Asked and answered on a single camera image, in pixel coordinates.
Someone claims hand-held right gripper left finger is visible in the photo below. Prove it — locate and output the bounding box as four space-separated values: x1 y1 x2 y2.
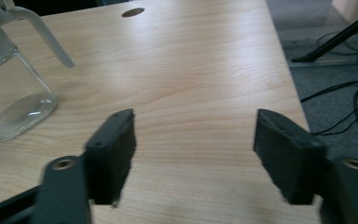
83 107 137 206

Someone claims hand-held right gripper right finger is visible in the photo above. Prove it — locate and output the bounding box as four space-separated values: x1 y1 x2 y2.
253 108 328 205

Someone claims clear glass pitcher white handle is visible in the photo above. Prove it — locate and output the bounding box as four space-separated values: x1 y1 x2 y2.
0 0 76 144

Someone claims black stand leg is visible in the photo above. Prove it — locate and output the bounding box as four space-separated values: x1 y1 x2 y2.
291 7 358 63

